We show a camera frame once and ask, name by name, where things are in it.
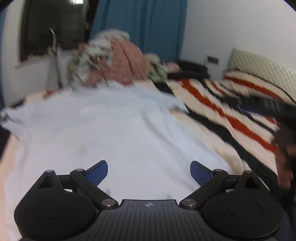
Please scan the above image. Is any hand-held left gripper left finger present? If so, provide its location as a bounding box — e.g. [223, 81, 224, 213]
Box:
[36, 160, 118, 209]

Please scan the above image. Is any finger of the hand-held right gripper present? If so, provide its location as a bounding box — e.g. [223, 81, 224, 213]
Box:
[239, 97, 286, 116]

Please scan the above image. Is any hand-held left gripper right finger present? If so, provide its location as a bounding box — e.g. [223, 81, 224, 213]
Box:
[179, 161, 266, 209]

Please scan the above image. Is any white t-shirt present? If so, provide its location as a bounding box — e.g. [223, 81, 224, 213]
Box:
[0, 82, 243, 241]

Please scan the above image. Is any pile of clothes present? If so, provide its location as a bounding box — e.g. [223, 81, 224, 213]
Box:
[77, 38, 151, 86]

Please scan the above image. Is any person's right hand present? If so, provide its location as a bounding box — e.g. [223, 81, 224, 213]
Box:
[275, 143, 296, 190]

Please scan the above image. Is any red black striped blanket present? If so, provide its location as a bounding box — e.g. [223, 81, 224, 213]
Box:
[0, 72, 296, 241]

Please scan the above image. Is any beige quilted headboard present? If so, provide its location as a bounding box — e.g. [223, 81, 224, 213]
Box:
[228, 47, 296, 103]

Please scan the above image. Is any black armchair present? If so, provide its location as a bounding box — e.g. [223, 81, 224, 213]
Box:
[166, 60, 210, 81]

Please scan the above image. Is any small pink cloth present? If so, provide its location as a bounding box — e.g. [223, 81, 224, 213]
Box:
[162, 62, 180, 71]

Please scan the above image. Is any green printed blanket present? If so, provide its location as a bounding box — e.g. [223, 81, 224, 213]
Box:
[68, 54, 85, 80]

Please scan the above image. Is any light green cloth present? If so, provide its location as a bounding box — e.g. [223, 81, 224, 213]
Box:
[148, 53, 167, 82]

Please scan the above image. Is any garment steamer stand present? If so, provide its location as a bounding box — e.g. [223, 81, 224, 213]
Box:
[46, 28, 65, 90]

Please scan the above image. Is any grey white hoodie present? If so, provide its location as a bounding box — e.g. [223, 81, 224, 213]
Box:
[87, 29, 131, 62]

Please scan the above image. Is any blue curtain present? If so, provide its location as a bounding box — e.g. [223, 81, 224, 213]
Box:
[90, 0, 188, 56]

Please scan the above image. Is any dark window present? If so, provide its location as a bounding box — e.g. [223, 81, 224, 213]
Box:
[20, 0, 93, 62]

